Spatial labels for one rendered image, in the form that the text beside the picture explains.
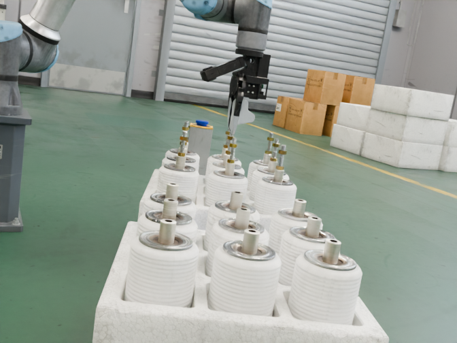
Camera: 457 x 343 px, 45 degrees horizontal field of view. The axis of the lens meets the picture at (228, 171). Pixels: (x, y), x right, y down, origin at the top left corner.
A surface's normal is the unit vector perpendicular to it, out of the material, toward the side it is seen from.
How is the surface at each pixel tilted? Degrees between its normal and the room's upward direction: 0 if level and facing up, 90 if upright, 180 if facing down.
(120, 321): 90
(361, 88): 90
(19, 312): 0
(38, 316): 0
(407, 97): 90
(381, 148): 90
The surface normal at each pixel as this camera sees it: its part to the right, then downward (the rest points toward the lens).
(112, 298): 0.15, -0.97
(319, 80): -0.90, -0.05
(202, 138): 0.04, 0.19
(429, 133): 0.41, 0.23
